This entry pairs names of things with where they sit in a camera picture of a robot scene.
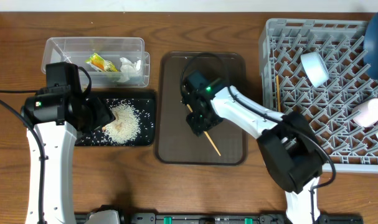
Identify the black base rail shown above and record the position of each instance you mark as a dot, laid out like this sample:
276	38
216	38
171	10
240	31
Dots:
159	218

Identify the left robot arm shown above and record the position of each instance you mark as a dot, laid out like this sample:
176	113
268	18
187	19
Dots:
58	116

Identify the black food waste tray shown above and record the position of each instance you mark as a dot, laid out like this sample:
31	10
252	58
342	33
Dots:
145	130

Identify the green orange snack wrapper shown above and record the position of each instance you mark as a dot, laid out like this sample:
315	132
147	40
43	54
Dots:
100	64

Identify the white tissue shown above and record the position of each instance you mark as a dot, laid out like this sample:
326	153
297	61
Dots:
129	69

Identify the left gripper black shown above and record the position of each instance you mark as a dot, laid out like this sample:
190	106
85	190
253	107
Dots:
104	115

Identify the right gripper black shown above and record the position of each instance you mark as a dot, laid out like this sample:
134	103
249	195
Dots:
198	127

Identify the wooden chopstick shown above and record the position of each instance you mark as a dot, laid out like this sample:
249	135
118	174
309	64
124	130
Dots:
207	135
278	93

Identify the white cup pink inside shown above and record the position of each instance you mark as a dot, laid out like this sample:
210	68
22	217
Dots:
367	113

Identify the dark blue plate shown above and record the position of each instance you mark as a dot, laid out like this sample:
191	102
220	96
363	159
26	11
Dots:
371	45

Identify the clear plastic waste bin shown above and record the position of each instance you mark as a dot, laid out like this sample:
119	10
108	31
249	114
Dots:
77	49

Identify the rice leftovers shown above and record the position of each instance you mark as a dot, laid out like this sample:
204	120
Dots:
123	124

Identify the brown serving tray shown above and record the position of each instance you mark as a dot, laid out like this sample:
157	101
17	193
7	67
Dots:
176	143

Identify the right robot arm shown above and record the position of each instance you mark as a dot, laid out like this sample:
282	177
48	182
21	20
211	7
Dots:
288	146

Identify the light blue bowl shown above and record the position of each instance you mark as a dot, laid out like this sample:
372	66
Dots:
315	68

